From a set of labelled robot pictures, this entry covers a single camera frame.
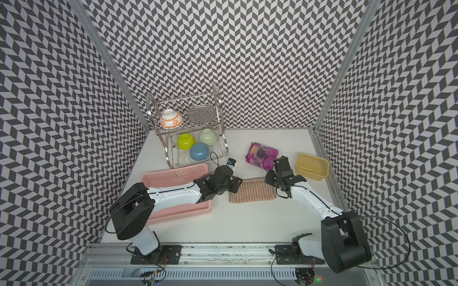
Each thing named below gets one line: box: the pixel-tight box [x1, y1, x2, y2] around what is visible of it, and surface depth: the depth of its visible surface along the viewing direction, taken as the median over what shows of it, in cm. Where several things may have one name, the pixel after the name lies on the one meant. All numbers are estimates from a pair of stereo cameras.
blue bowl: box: [189, 143, 209, 161], surface depth 101 cm
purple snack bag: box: [245, 141, 279, 170], surface depth 102 cm
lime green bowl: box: [177, 133, 197, 151], surface depth 104 cm
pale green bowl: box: [198, 128, 218, 147], surface depth 107 cm
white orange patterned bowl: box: [160, 108, 184, 130], surface depth 83 cm
